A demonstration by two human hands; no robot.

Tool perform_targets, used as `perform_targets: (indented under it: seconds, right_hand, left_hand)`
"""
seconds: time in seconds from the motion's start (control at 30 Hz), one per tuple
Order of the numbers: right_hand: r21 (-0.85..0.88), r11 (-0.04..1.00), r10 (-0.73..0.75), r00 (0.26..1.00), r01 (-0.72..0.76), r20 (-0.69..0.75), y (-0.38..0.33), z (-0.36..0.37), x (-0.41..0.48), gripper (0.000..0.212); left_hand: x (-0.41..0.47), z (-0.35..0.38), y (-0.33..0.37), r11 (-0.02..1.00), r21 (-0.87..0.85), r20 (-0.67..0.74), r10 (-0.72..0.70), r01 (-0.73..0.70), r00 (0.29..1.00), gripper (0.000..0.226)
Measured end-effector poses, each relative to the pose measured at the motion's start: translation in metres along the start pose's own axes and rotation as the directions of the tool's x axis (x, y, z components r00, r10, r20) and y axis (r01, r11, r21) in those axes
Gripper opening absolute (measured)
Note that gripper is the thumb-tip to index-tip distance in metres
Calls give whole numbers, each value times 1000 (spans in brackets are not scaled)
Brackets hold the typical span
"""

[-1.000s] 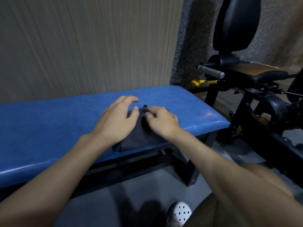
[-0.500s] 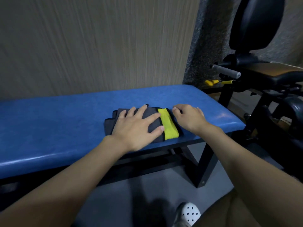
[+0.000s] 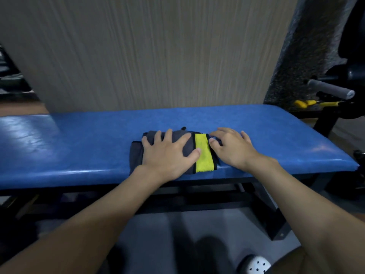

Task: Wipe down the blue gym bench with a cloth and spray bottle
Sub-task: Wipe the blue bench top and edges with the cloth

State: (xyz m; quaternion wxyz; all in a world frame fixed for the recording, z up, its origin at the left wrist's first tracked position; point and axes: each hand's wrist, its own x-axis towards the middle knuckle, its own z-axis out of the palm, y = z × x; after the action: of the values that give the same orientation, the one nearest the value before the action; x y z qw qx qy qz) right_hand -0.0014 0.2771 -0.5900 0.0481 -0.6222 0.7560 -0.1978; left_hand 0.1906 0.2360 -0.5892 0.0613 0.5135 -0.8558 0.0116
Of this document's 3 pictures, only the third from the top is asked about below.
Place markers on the person's left hand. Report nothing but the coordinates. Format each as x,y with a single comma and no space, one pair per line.
165,162

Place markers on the person's right hand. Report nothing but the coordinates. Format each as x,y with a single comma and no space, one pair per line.
236,151

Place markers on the grey and yellow cleaning cloth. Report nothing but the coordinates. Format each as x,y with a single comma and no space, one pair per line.
204,154

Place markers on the blue padded bench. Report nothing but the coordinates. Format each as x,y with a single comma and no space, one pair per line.
71,139

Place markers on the person's left forearm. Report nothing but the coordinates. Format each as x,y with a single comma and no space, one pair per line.
85,225

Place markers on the person's right forearm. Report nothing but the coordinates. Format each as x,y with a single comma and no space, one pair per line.
299,202

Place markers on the white clog shoe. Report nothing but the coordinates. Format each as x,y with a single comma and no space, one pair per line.
256,266

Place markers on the black gym equipment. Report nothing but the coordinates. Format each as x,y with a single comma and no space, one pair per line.
11,82

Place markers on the black exercise machine frame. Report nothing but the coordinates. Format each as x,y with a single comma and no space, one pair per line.
325,122

